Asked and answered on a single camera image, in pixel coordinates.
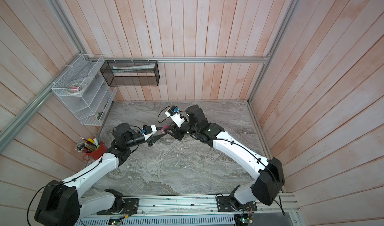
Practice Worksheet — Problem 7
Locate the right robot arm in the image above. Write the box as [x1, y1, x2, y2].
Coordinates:
[165, 105, 285, 210]

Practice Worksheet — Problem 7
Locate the tape roll on shelf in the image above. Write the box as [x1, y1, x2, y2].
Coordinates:
[65, 82, 85, 96]

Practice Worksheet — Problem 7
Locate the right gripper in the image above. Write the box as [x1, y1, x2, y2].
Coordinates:
[164, 118, 201, 142]

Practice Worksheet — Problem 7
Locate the magenta paint jar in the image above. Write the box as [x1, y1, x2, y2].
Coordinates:
[161, 126, 168, 134]

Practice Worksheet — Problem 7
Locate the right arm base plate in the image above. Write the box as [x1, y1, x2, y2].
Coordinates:
[215, 194, 258, 213]

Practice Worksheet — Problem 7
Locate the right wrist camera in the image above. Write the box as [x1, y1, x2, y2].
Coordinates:
[165, 106, 186, 128]

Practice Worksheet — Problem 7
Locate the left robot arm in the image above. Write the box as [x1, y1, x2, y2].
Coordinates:
[34, 123, 167, 226]

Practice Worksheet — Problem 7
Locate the black mesh wall basket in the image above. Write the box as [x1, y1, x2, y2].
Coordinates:
[100, 59, 160, 87]

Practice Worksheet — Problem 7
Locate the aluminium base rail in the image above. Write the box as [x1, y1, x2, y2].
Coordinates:
[80, 193, 301, 222]

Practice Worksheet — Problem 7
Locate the red pencil cup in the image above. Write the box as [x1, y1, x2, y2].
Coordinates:
[83, 142, 107, 161]

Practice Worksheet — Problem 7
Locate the bundle of pencils and pens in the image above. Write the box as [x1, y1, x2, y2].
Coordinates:
[75, 137, 100, 154]

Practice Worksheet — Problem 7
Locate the white wire shelf rack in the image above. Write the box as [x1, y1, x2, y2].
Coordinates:
[52, 54, 117, 126]

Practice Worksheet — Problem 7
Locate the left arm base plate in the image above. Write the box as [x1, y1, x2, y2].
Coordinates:
[97, 198, 140, 216]

